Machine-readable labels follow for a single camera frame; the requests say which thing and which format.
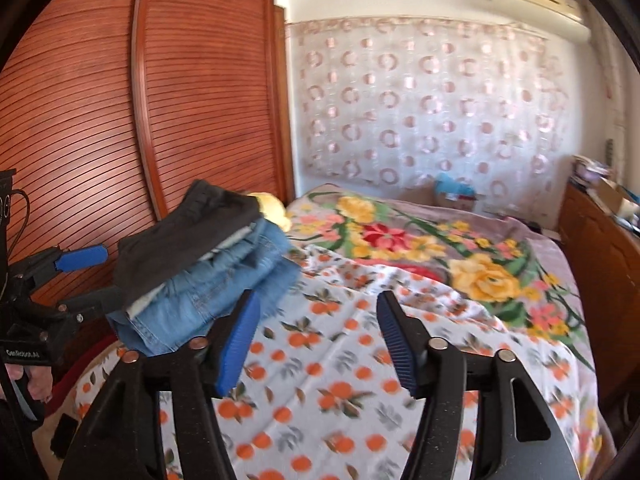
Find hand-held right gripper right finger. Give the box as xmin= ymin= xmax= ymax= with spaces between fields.
xmin=375 ymin=289 xmax=576 ymax=480

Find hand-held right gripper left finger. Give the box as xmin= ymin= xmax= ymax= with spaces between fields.
xmin=60 ymin=287 xmax=263 ymax=480

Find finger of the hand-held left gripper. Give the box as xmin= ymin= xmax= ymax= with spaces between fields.
xmin=20 ymin=244 xmax=109 ymax=282
xmin=54 ymin=286 xmax=127 ymax=327

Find black pants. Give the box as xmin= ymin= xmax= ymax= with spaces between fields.
xmin=112 ymin=179 xmax=264 ymax=307

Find khaki folded pants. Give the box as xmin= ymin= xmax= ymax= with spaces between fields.
xmin=126 ymin=224 xmax=262 ymax=320

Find person's left hand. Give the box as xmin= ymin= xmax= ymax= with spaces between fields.
xmin=10 ymin=360 xmax=54 ymax=407

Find folded blue jeans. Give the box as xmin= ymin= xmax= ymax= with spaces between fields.
xmin=197 ymin=219 xmax=302 ymax=288
xmin=106 ymin=254 xmax=302 ymax=357

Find dark red cloth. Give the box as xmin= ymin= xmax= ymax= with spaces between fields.
xmin=50 ymin=335 xmax=124 ymax=402

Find orange fruit print bed sheet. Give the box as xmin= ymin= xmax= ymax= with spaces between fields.
xmin=75 ymin=244 xmax=601 ymax=480

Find floral blanket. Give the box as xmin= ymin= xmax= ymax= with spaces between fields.
xmin=284 ymin=182 xmax=617 ymax=461

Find yellow plush toy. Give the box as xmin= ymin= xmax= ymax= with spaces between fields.
xmin=246 ymin=191 xmax=292 ymax=234

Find small cardboard box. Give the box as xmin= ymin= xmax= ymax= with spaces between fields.
xmin=431 ymin=187 xmax=487 ymax=217

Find long wooden cabinet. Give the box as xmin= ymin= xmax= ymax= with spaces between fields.
xmin=556 ymin=181 xmax=640 ymax=413

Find circle pattern sheer curtain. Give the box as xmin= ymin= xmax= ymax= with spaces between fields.
xmin=294 ymin=16 xmax=577 ymax=202

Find stack of papers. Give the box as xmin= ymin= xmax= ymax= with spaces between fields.
xmin=571 ymin=155 xmax=609 ymax=187

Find open cardboard box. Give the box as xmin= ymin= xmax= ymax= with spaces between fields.
xmin=594 ymin=176 xmax=640 ymax=217

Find white air conditioner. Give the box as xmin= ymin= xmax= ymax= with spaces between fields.
xmin=489 ymin=0 xmax=592 ymax=44

